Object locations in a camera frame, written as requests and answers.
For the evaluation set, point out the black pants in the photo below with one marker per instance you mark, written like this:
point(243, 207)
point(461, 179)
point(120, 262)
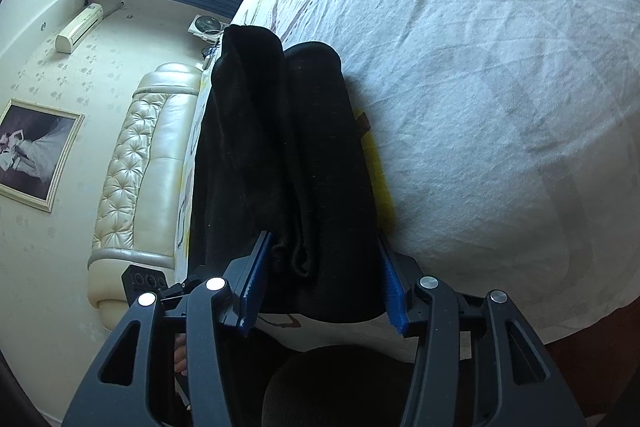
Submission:
point(280, 157)

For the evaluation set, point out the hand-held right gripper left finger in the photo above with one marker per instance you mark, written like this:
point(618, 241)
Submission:
point(252, 287)

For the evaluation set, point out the cream leather tufted headboard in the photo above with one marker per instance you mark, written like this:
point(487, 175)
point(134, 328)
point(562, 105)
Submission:
point(145, 167)

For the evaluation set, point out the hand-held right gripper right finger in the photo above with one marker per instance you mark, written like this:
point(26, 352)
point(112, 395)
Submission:
point(395, 292)

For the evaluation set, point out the framed wall picture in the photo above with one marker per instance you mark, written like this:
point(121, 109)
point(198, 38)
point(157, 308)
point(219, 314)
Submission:
point(35, 152)

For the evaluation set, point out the bed with patterned sheet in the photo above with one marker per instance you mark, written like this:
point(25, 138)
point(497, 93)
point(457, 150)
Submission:
point(475, 82)

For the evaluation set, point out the person's left hand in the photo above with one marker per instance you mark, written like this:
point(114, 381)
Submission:
point(180, 354)

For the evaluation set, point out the white wall air conditioner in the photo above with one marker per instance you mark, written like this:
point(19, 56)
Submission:
point(80, 29)

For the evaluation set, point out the white box fan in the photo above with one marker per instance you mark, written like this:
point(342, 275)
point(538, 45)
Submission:
point(206, 27)

